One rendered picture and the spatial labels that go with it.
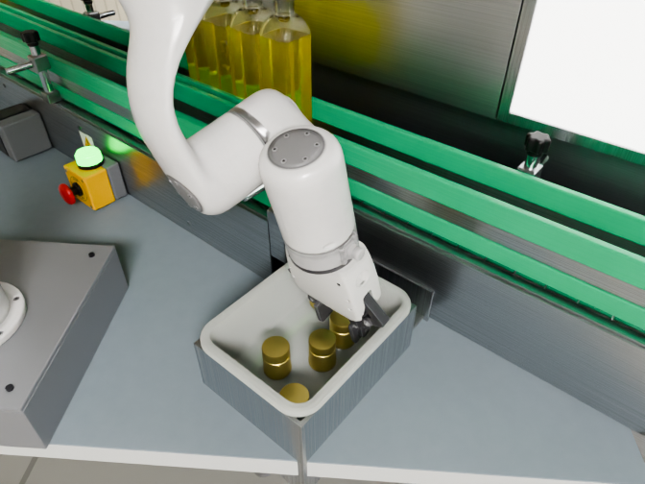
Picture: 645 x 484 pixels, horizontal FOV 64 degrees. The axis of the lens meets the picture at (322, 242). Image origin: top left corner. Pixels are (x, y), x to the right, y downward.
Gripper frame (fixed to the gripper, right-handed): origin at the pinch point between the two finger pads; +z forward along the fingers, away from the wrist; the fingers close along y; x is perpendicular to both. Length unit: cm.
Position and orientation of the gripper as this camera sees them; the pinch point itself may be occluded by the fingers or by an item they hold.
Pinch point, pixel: (342, 316)
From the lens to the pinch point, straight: 66.6
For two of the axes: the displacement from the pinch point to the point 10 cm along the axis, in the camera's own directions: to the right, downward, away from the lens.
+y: -7.7, -4.1, 4.9
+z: 1.6, 6.1, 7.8
